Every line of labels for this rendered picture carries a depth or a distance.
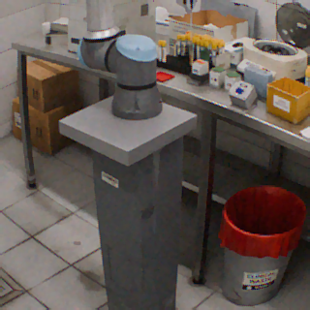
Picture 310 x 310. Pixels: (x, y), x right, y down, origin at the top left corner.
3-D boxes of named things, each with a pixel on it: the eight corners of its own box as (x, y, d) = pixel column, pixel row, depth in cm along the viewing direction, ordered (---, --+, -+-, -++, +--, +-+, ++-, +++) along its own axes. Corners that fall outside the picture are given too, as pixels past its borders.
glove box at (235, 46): (215, 61, 218) (215, 41, 214) (245, 49, 234) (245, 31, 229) (240, 70, 211) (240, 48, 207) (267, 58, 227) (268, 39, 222)
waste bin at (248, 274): (192, 292, 227) (200, 212, 205) (240, 251, 251) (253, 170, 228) (259, 323, 205) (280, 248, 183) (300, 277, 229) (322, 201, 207)
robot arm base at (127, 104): (132, 125, 160) (131, 92, 155) (101, 108, 170) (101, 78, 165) (172, 109, 168) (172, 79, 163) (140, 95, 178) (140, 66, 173)
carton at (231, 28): (167, 47, 232) (167, 16, 225) (206, 35, 251) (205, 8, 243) (214, 61, 218) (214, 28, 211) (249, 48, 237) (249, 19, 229)
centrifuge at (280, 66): (228, 71, 210) (228, 43, 204) (271, 59, 226) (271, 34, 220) (274, 92, 194) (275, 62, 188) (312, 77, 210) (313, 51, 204)
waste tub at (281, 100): (264, 111, 179) (265, 84, 174) (283, 101, 187) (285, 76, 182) (295, 125, 171) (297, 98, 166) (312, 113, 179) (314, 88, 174)
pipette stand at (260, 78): (241, 94, 190) (241, 68, 185) (250, 88, 195) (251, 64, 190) (264, 103, 185) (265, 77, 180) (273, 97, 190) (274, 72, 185)
